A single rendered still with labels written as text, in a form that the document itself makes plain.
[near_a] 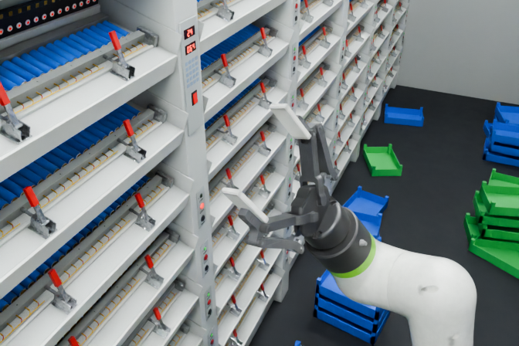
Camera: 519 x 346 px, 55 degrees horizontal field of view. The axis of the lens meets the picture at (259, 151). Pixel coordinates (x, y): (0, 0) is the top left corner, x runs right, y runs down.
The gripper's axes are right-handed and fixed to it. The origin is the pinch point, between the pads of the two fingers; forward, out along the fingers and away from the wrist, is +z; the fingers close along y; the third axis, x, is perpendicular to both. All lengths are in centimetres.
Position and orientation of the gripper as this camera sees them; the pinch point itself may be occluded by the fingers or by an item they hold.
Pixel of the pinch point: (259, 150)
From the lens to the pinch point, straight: 64.3
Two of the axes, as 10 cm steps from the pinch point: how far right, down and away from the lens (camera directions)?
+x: 7.2, 0.6, -6.9
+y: 4.4, -8.0, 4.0
